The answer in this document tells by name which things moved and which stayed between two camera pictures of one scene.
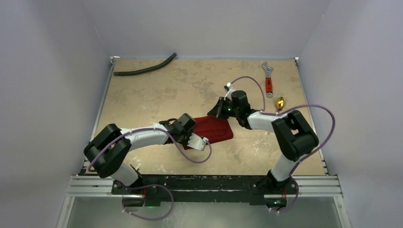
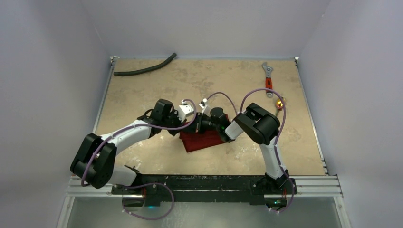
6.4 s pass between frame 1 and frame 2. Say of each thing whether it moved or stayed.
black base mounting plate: stayed
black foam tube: stayed
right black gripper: moved
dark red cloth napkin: moved
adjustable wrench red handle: stayed
